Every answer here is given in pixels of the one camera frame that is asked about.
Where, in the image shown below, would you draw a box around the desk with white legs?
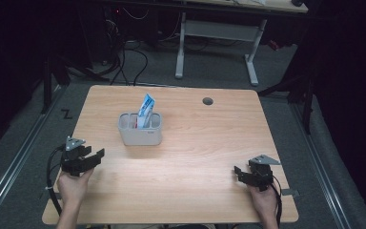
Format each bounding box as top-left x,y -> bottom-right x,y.
101,0 -> 310,87

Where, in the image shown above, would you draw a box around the red and blue toothpaste tube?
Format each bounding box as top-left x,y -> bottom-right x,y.
135,93 -> 157,130

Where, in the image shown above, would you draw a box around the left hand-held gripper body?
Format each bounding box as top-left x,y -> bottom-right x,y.
59,135 -> 93,177

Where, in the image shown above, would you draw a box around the person's left hand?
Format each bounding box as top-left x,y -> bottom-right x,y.
56,167 -> 95,208

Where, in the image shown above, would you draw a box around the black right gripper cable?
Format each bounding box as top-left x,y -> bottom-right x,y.
268,175 -> 283,227

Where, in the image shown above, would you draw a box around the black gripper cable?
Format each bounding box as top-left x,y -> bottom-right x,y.
268,175 -> 283,227
45,144 -> 66,218

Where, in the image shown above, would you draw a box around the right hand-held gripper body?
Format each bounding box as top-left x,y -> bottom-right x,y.
247,154 -> 282,193

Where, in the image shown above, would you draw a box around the black floor cables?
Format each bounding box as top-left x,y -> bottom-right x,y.
106,37 -> 150,87

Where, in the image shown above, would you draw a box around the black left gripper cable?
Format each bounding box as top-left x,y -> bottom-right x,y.
45,144 -> 66,218

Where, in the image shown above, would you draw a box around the grey plastic holder box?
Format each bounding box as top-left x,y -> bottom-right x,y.
117,111 -> 164,147

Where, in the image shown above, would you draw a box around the metal floor rail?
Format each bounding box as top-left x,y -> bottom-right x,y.
289,102 -> 353,229
0,90 -> 65,228

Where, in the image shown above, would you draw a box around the black metal stand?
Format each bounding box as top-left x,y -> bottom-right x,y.
256,47 -> 319,135
40,52 -> 111,115

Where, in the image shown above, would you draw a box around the person's right hand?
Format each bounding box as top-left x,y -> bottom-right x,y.
247,182 -> 279,221

